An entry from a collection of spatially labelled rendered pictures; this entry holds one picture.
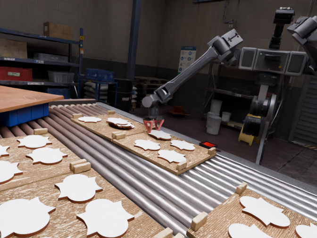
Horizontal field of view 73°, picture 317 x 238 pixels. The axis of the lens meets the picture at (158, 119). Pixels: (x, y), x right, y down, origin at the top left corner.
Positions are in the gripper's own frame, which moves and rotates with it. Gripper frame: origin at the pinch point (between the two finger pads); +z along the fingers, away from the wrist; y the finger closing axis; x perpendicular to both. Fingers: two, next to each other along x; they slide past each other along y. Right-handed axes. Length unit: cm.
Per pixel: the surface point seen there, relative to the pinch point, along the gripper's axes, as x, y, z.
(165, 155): 23.3, 18.3, 5.7
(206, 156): 34.3, 0.1, 8.2
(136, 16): -315, -291, -209
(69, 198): 26, 64, 7
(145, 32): -421, -436, -220
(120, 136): -3.4, 21.4, 0.3
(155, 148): 15.9, 16.3, 4.3
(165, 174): 30.0, 26.5, 10.3
